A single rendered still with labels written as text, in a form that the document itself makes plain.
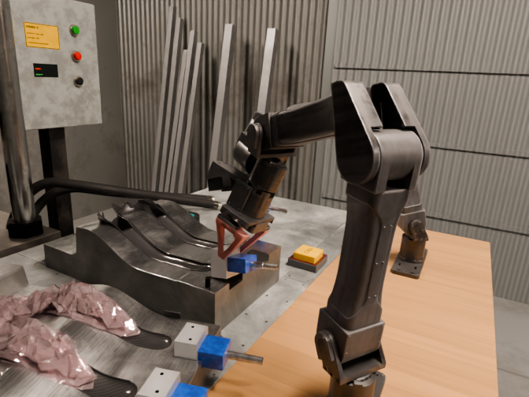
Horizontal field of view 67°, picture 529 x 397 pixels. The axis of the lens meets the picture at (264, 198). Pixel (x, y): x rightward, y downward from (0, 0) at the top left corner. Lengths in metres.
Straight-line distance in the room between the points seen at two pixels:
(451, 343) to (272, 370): 0.35
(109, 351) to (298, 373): 0.30
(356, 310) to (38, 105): 1.19
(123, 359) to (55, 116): 1.00
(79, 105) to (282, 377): 1.16
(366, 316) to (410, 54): 2.32
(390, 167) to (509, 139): 2.29
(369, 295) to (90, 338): 0.41
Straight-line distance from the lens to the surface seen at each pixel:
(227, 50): 3.04
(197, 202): 1.41
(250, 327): 0.81
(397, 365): 0.79
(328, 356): 0.58
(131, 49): 3.92
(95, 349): 0.67
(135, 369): 0.65
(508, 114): 2.73
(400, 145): 0.48
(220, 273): 0.77
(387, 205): 0.49
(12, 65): 1.28
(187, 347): 0.64
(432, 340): 0.87
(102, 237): 0.91
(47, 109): 1.49
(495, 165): 2.76
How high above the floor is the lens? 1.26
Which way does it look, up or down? 17 degrees down
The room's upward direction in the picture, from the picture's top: 3 degrees clockwise
